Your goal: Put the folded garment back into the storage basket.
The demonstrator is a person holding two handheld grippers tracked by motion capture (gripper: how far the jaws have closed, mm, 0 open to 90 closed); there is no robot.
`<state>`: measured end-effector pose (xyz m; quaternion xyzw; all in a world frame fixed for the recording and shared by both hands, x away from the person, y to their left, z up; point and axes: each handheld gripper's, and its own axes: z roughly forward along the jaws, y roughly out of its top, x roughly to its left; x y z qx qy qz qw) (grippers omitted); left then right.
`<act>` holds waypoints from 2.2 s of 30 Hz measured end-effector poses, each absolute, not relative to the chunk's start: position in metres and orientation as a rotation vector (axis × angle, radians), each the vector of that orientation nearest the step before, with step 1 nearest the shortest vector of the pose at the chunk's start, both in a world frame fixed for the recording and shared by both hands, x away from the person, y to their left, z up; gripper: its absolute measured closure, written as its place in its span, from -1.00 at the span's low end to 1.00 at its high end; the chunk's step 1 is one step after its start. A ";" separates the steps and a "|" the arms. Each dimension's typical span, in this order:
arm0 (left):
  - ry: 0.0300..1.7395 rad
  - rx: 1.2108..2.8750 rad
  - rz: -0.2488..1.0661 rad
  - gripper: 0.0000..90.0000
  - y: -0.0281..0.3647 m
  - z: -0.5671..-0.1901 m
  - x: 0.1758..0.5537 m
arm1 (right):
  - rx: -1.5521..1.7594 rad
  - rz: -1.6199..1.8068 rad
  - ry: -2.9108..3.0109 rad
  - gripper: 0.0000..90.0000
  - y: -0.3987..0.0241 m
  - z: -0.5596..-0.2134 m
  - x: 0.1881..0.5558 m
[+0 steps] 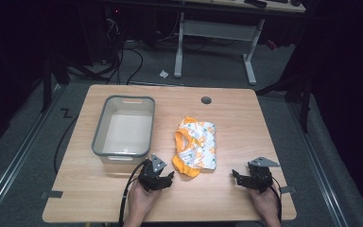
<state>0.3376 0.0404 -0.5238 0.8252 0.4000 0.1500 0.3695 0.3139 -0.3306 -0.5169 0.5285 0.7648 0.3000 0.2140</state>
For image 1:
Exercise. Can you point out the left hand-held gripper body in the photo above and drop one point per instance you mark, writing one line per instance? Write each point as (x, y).
(151, 176)

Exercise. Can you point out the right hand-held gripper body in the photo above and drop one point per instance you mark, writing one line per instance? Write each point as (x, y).
(258, 176)

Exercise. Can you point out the orange and white patterned garment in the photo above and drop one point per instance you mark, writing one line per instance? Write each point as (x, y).
(196, 145)

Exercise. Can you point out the white bin with grey rim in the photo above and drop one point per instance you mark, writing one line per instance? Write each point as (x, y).
(124, 126)

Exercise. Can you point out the person's left hand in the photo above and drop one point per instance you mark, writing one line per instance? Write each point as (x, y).
(141, 201)

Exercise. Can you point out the person's right hand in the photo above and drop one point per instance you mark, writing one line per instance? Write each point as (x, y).
(265, 205)

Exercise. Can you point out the grey tape strip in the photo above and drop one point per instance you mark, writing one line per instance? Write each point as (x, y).
(52, 194)
(287, 189)

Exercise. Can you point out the black metal stand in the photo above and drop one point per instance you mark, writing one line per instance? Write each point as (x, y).
(52, 75)
(296, 91)

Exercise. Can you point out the crumpled white paper scrap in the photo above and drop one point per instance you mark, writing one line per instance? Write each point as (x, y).
(163, 74)

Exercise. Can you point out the white-legged desk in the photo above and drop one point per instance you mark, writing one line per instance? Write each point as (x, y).
(218, 31)

